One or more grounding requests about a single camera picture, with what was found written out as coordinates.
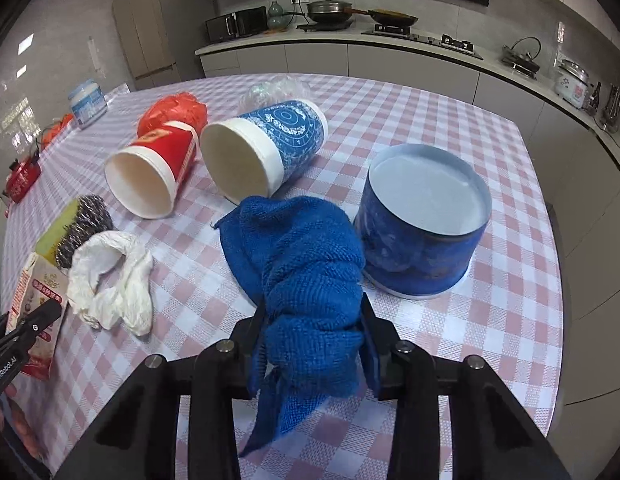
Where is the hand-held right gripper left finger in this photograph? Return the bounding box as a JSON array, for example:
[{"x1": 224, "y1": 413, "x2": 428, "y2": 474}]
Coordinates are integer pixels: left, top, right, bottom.
[{"x1": 55, "y1": 305, "x2": 269, "y2": 480}]

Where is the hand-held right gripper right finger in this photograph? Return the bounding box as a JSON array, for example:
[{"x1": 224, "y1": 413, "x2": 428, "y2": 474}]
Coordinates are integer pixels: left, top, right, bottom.
[{"x1": 358, "y1": 294, "x2": 573, "y2": 480}]

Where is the blue towel cloth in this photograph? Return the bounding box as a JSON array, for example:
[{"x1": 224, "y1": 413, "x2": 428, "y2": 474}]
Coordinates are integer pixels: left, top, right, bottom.
[{"x1": 212, "y1": 195, "x2": 367, "y2": 458}]

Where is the red paper cup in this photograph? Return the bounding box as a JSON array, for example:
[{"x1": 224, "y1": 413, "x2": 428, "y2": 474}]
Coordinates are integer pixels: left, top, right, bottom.
[{"x1": 104, "y1": 121, "x2": 198, "y2": 220}]

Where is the blue patterned paper cup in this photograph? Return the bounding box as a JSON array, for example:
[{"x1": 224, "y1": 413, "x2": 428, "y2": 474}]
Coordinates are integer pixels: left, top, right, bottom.
[{"x1": 200, "y1": 98, "x2": 329, "y2": 206}]

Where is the snack packet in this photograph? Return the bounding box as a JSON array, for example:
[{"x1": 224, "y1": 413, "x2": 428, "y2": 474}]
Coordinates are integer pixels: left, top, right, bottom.
[{"x1": 5, "y1": 252, "x2": 68, "y2": 380}]

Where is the red printed bag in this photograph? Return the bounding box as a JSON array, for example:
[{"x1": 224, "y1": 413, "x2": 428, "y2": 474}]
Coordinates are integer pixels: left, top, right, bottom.
[{"x1": 0, "y1": 382, "x2": 47, "y2": 467}]

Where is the green sponge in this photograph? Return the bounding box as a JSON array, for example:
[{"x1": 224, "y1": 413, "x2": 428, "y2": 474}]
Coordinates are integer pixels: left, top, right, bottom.
[{"x1": 34, "y1": 199, "x2": 81, "y2": 263}]

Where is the white crumpled cloth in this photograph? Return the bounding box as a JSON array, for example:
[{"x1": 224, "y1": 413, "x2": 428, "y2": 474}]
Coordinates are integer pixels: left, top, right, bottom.
[{"x1": 66, "y1": 231, "x2": 155, "y2": 337}]

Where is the blue round tub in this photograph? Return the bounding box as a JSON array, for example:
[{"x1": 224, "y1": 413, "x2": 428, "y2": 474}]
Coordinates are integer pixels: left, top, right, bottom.
[{"x1": 353, "y1": 143, "x2": 492, "y2": 302}]

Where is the steel wool scrubber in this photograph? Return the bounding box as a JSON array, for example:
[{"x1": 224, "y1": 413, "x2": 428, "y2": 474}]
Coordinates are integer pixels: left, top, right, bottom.
[{"x1": 54, "y1": 195, "x2": 114, "y2": 268}]

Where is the small red kettle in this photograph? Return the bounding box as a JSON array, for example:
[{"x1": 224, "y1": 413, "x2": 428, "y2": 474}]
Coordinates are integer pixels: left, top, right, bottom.
[{"x1": 4, "y1": 157, "x2": 42, "y2": 204}]

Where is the orange plastic bag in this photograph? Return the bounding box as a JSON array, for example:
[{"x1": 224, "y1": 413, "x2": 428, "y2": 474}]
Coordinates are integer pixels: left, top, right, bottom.
[{"x1": 42, "y1": 114, "x2": 75, "y2": 148}]

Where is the white and blue jar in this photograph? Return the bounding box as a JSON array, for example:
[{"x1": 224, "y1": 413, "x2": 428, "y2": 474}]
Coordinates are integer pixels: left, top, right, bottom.
[{"x1": 68, "y1": 80, "x2": 108, "y2": 129}]

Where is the red plastic bag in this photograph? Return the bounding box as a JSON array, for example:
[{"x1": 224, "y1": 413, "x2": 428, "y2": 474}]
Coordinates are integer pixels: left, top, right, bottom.
[{"x1": 137, "y1": 91, "x2": 209, "y2": 137}]

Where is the pink checkered tablecloth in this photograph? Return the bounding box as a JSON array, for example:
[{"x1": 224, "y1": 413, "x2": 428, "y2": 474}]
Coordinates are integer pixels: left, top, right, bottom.
[{"x1": 0, "y1": 74, "x2": 565, "y2": 480}]

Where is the clear plastic bag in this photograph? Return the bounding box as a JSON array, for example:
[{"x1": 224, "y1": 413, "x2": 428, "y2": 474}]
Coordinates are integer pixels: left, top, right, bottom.
[{"x1": 238, "y1": 75, "x2": 311, "y2": 116}]

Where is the grey refrigerator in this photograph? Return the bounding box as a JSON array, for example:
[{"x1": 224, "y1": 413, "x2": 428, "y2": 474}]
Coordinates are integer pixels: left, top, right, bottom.
[{"x1": 112, "y1": 0, "x2": 183, "y2": 92}]

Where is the white kitchen countertop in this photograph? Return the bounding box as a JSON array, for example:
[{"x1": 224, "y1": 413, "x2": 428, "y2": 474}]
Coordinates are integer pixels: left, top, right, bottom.
[{"x1": 195, "y1": 27, "x2": 620, "y2": 181}]

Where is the black microwave oven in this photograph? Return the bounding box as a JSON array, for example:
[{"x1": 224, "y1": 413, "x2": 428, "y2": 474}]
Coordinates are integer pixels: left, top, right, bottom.
[{"x1": 205, "y1": 6, "x2": 267, "y2": 44}]

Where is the black gas stove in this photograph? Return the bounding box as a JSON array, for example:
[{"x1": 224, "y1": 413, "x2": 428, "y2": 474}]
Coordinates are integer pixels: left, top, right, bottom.
[{"x1": 361, "y1": 24, "x2": 483, "y2": 56}]

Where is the steel kettle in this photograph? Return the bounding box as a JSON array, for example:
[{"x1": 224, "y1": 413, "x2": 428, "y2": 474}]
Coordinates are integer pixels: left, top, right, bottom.
[{"x1": 501, "y1": 36, "x2": 542, "y2": 77}]

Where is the white rice cooker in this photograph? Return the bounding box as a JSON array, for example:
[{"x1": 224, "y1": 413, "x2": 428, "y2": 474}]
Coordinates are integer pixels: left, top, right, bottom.
[{"x1": 554, "y1": 58, "x2": 591, "y2": 109}]

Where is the black frying pan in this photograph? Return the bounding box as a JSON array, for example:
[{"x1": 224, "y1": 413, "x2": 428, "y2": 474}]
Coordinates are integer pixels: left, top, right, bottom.
[{"x1": 362, "y1": 8, "x2": 420, "y2": 27}]

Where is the steel utensil holder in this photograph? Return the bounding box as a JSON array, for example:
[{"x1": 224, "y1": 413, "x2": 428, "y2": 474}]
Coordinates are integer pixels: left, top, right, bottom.
[{"x1": 601, "y1": 84, "x2": 620, "y2": 133}]

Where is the lidded black pot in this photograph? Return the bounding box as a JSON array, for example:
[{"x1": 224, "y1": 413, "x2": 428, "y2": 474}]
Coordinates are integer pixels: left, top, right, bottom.
[{"x1": 306, "y1": 0, "x2": 371, "y2": 24}]

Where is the black cable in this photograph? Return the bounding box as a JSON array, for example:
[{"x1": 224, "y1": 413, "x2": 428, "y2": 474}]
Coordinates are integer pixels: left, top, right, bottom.
[{"x1": 32, "y1": 132, "x2": 55, "y2": 162}]

